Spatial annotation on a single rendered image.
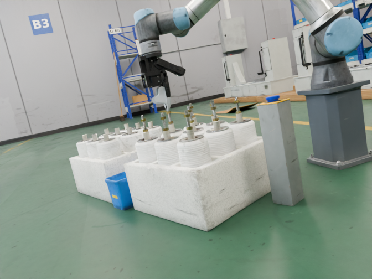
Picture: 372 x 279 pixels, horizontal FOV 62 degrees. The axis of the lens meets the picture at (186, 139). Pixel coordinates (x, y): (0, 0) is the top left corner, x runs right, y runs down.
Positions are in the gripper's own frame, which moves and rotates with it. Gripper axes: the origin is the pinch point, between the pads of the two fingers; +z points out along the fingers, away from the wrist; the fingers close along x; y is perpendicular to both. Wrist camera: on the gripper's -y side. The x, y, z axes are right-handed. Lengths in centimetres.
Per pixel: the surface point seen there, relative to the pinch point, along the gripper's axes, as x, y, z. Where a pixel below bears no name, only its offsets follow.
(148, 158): 8.7, 13.5, 15.3
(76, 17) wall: -621, -21, -200
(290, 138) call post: 38.3, -23.2, 14.7
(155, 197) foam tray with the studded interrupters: 15.3, 15.5, 27.4
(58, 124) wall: -627, 71, 17
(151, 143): 9.2, 11.6, 10.5
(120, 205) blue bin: -4.0, 25.8, 32.8
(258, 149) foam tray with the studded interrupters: 25.7, -19.5, 18.8
